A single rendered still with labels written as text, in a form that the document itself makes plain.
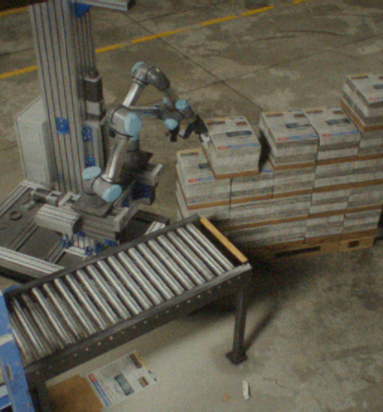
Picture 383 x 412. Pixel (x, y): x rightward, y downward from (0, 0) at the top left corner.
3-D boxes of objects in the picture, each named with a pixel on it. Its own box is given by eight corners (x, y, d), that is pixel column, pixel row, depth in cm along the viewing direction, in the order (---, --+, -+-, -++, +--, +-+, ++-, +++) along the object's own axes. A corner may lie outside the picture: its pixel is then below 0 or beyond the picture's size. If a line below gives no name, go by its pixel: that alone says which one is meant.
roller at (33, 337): (17, 300, 331) (15, 293, 328) (52, 361, 300) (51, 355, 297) (7, 303, 329) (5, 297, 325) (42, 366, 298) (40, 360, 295)
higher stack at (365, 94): (319, 220, 502) (343, 74, 421) (353, 215, 507) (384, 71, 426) (337, 252, 473) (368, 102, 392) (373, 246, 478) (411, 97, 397)
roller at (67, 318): (50, 286, 339) (49, 280, 336) (88, 344, 309) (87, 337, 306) (41, 289, 337) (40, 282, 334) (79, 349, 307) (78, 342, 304)
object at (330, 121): (300, 109, 428) (300, 108, 427) (338, 106, 434) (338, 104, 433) (321, 139, 400) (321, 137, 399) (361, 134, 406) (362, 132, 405)
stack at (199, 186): (176, 241, 480) (175, 149, 428) (319, 220, 502) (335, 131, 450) (186, 277, 451) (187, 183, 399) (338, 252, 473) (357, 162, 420)
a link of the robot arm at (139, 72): (114, 140, 411) (151, 64, 405) (99, 131, 419) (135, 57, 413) (125, 143, 421) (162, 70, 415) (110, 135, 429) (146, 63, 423)
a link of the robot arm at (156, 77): (166, 69, 401) (193, 109, 442) (154, 63, 407) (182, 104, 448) (156, 83, 399) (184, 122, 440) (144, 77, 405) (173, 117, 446)
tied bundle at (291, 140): (256, 140, 439) (259, 111, 425) (296, 136, 444) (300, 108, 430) (272, 172, 410) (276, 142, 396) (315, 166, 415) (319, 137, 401)
